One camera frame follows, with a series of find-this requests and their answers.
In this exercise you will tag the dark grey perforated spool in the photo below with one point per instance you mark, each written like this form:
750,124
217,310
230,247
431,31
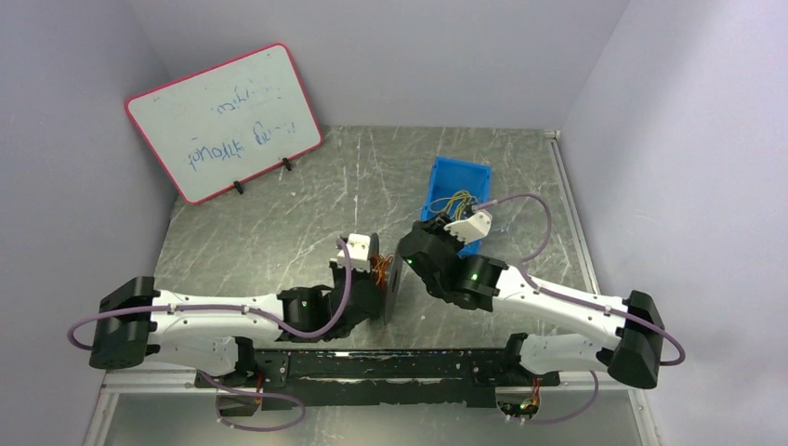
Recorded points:
386,270

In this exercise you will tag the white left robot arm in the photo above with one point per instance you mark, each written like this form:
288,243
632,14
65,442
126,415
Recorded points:
137,322

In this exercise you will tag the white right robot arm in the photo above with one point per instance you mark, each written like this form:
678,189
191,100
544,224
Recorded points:
620,336

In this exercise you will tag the blue plastic bin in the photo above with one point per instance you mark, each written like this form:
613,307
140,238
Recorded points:
455,188

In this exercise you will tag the red framed whiteboard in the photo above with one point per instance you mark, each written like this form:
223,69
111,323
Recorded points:
218,128

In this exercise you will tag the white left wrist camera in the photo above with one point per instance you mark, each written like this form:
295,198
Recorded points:
356,252

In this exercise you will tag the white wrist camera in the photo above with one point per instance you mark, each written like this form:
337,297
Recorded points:
471,229
356,252

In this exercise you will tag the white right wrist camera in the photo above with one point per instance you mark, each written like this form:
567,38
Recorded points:
471,229

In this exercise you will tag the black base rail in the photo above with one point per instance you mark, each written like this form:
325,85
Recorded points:
388,376

